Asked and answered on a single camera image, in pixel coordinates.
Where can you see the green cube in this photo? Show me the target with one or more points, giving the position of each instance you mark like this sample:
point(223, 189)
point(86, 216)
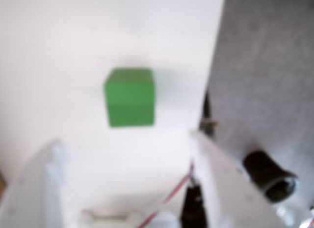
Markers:
point(130, 97)

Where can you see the brown cardboard box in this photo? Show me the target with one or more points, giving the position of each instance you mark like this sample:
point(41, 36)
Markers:
point(2, 186)

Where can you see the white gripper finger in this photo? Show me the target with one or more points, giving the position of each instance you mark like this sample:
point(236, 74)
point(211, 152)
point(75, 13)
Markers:
point(225, 193)
point(29, 193)

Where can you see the black cylindrical knob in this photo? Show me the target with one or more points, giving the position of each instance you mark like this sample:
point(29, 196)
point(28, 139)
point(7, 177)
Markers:
point(267, 176)

